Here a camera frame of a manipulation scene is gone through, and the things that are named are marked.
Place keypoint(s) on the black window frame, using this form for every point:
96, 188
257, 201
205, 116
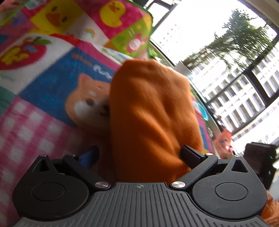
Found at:
259, 85

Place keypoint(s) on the white plant pot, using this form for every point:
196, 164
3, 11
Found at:
183, 69

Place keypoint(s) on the orange pumpkin costume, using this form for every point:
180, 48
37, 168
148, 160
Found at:
148, 109

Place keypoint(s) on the orange plush toy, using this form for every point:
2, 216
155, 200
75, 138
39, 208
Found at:
223, 139

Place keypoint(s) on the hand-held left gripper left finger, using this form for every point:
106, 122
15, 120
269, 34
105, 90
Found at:
89, 153

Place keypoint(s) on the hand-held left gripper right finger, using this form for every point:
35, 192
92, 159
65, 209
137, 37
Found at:
191, 153

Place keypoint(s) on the tall palm plant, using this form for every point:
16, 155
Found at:
239, 35

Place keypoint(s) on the colourful cartoon play mat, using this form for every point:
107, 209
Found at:
43, 131

